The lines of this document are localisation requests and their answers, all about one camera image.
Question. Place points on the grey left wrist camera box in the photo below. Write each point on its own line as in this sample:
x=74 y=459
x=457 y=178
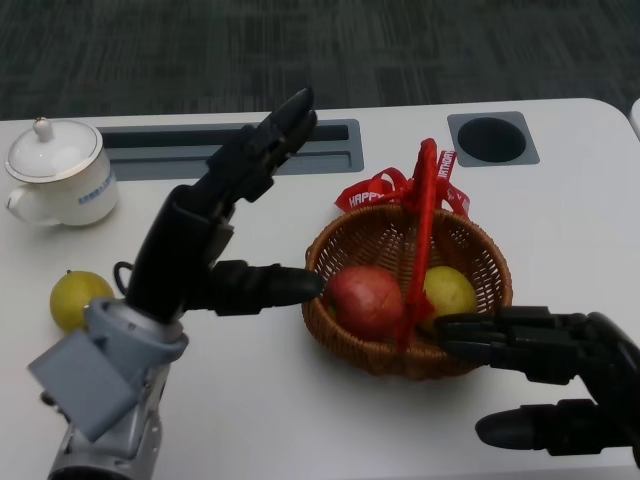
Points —
x=85 y=385

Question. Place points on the white ceramic cup lid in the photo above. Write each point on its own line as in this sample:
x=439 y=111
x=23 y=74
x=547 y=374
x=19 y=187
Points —
x=50 y=150

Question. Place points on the white ceramic cup blue print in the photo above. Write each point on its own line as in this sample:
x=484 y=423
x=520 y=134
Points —
x=85 y=200

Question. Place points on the grey square round-hole grommet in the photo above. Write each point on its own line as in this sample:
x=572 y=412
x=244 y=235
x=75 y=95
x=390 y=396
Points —
x=492 y=140

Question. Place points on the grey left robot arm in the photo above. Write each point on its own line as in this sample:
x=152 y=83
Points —
x=145 y=332

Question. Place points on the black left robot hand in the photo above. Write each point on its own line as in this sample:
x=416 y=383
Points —
x=170 y=260

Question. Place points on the red apple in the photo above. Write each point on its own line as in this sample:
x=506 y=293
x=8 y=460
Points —
x=367 y=300

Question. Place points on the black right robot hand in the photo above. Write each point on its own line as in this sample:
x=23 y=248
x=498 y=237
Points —
x=610 y=360

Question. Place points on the yellow round fruit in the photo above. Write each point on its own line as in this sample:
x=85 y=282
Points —
x=450 y=295
x=77 y=300

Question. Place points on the red printed ribbon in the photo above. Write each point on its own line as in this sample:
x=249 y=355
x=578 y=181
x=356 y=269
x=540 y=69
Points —
x=360 y=197

